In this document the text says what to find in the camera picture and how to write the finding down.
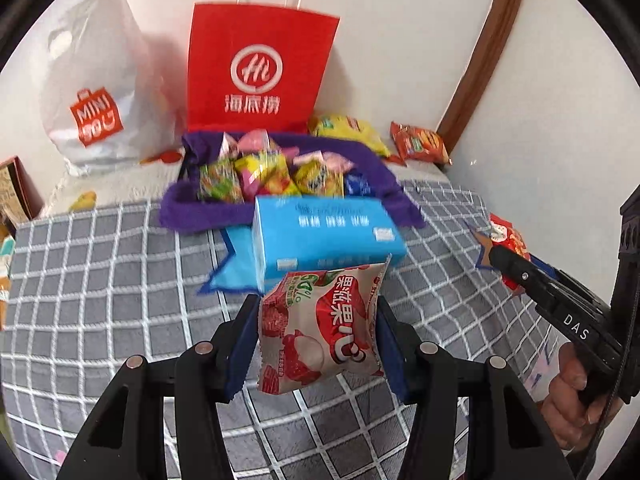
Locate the blue tissue pack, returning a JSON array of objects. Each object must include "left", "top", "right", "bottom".
[{"left": 251, "top": 196, "right": 408, "bottom": 295}]

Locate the pink white fruit snack packet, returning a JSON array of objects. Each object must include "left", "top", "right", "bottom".
[{"left": 256, "top": 255, "right": 392, "bottom": 395}]

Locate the small blue snack packet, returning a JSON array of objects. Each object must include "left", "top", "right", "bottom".
[{"left": 345, "top": 172, "right": 372, "bottom": 198}]

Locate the yellow chip bag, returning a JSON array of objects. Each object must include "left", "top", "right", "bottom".
[{"left": 307, "top": 115, "right": 392, "bottom": 158}]

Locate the white plastic bag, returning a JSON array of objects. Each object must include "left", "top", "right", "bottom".
[{"left": 37, "top": 0, "right": 186, "bottom": 177}]

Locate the long pink snack packet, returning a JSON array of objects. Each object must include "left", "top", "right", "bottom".
[{"left": 217, "top": 132, "right": 241, "bottom": 161}]

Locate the pale pink snack packet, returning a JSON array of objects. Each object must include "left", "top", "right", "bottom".
[{"left": 236, "top": 129, "right": 281, "bottom": 157}]

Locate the brown patterned box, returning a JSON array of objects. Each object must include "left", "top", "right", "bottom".
[{"left": 0, "top": 156, "right": 45, "bottom": 226}]

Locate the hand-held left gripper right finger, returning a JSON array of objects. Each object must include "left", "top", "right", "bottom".
[{"left": 372, "top": 294, "right": 576, "bottom": 480}]

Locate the orange chip bag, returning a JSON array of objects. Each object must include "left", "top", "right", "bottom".
[{"left": 390, "top": 121, "right": 451, "bottom": 166}]

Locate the small pink snack packet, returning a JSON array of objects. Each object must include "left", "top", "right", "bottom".
[{"left": 295, "top": 150, "right": 353, "bottom": 173}]

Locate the white printed cloth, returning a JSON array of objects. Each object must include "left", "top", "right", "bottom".
[{"left": 42, "top": 147, "right": 448, "bottom": 216}]

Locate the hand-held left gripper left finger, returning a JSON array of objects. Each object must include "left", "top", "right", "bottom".
[{"left": 55, "top": 294, "right": 261, "bottom": 480}]

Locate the person's right hand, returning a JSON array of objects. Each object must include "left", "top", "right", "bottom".
[{"left": 542, "top": 342, "right": 626, "bottom": 451}]

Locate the pink yellow triangular snack packet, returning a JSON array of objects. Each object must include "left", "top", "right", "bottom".
[{"left": 235, "top": 152, "right": 301, "bottom": 198}]

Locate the black cable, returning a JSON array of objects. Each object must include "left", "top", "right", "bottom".
[{"left": 575, "top": 360, "right": 631, "bottom": 480}]

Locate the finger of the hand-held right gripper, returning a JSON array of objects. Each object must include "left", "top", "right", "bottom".
[
  {"left": 489, "top": 247, "right": 556, "bottom": 311},
  {"left": 529, "top": 254, "right": 576, "bottom": 291}
]

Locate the green snack packet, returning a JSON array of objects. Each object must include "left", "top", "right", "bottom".
[{"left": 197, "top": 157, "right": 246, "bottom": 204}]

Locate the brown wooden door frame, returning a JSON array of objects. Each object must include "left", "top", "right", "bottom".
[{"left": 437, "top": 0, "right": 531, "bottom": 146}]

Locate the grey checked tablecloth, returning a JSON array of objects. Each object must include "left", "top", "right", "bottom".
[{"left": 0, "top": 182, "right": 576, "bottom": 480}]

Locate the red snack packet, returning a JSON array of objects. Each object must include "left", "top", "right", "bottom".
[{"left": 487, "top": 212, "right": 532, "bottom": 292}]

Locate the red paper bag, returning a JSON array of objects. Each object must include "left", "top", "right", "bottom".
[{"left": 186, "top": 0, "right": 341, "bottom": 136}]

